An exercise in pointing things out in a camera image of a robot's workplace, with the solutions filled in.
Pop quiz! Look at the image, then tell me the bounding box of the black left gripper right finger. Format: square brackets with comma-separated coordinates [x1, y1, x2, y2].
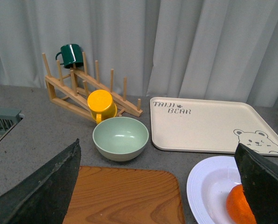
[234, 143, 278, 224]

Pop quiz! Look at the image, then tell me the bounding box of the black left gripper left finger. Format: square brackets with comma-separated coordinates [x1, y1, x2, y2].
[0, 140, 81, 224]

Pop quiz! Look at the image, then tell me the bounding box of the orange fruit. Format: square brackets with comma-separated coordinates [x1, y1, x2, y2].
[225, 184, 257, 224]

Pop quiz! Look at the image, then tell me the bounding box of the white round plate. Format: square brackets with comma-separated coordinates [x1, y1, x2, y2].
[187, 156, 241, 224]

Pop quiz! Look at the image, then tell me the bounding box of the brown wooden tray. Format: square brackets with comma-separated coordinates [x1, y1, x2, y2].
[63, 166, 185, 224]

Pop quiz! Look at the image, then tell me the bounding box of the grey green sink rack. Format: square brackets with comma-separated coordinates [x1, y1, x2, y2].
[0, 108, 24, 141]

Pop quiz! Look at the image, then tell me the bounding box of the beige bear tray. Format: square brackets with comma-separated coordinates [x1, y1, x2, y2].
[150, 97, 278, 156]

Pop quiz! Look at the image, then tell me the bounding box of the light green bowl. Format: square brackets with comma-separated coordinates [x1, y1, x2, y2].
[92, 117, 149, 162]

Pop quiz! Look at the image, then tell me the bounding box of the wooden dish rack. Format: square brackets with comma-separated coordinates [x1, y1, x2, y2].
[42, 52, 143, 122]

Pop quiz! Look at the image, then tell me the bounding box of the yellow mug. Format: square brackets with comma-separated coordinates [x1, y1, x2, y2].
[87, 89, 118, 124]

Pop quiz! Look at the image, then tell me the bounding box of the dark green mug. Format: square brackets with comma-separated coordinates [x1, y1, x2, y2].
[55, 44, 83, 69]

